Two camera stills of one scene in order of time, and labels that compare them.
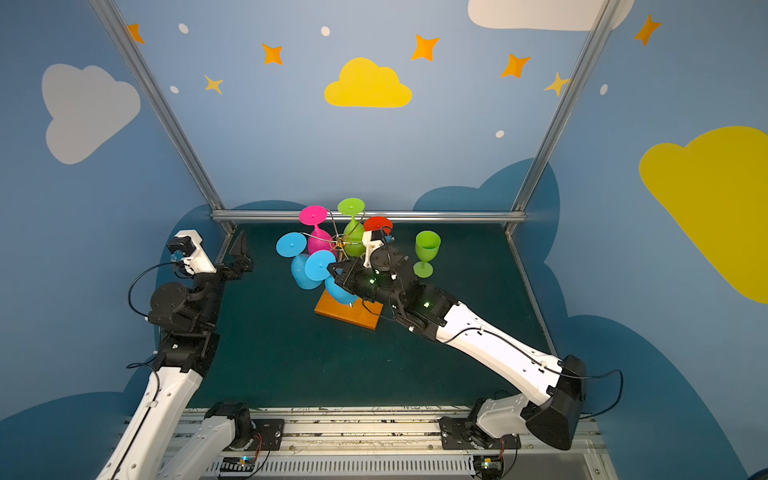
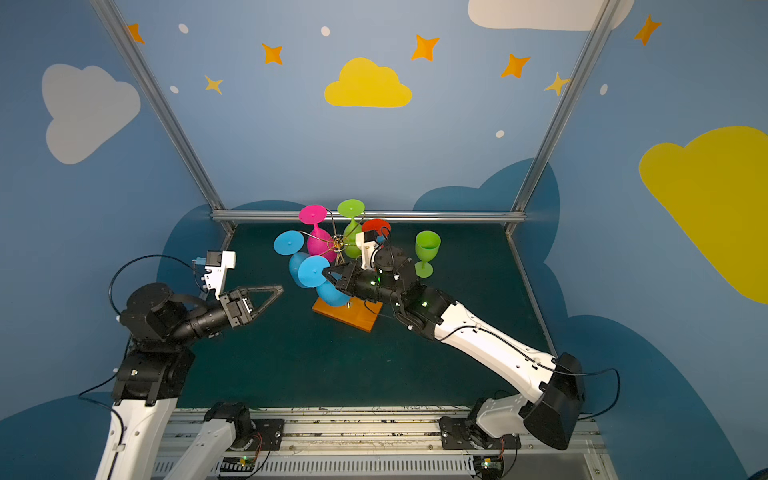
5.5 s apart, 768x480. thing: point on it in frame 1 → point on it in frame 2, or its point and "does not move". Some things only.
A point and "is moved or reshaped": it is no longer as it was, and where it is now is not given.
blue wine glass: x=316 y=268 is moved or reshaped
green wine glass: x=427 y=244 does not move
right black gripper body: x=346 y=274 does not move
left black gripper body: x=227 y=267 → x=234 y=307
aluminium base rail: x=400 y=443 does not move
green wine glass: x=354 y=237 does not move
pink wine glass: x=319 y=240 does not move
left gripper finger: x=241 y=254 → x=277 y=291
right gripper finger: x=348 y=268 does not move
